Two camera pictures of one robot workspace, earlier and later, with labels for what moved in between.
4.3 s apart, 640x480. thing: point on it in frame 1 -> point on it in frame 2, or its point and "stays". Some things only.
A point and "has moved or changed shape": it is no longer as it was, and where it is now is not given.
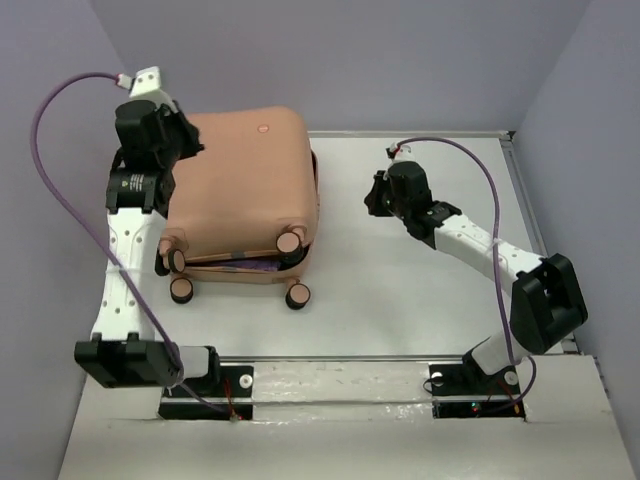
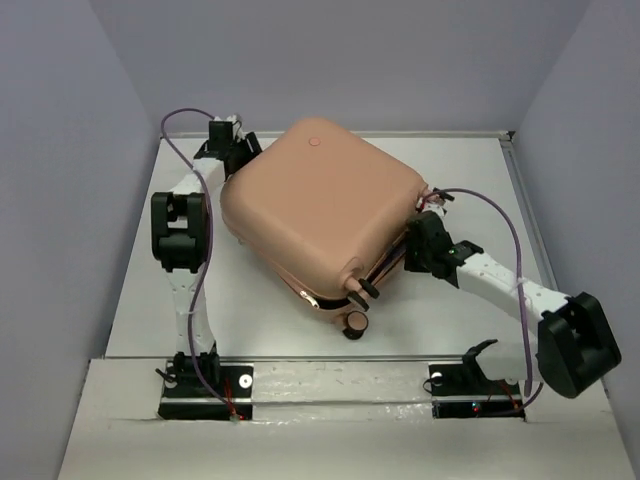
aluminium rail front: [340, 358] stays
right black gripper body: [395, 206] -> [415, 257]
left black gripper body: [169, 152] -> [244, 151]
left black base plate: [229, 398] stays
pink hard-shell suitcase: [244, 207] has moved or changed shape
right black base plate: [461, 392] stays
